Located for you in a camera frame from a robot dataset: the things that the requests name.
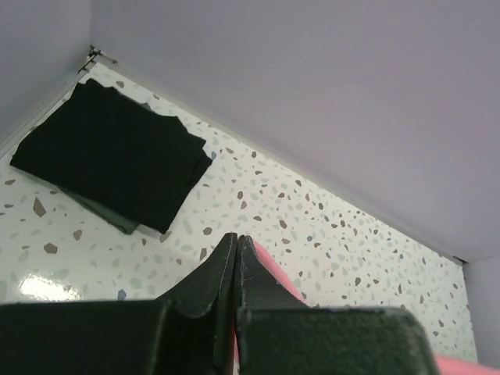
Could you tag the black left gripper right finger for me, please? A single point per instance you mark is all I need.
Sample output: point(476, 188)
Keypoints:
point(278, 334)

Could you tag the dark green folded t-shirt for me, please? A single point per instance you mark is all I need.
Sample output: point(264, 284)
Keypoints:
point(123, 224)

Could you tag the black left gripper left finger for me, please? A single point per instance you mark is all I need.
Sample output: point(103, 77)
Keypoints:
point(187, 330)

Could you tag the black folded t-shirt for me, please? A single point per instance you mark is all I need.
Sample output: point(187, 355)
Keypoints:
point(106, 147)

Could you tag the pink t-shirt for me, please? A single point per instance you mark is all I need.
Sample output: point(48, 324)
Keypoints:
point(446, 365)

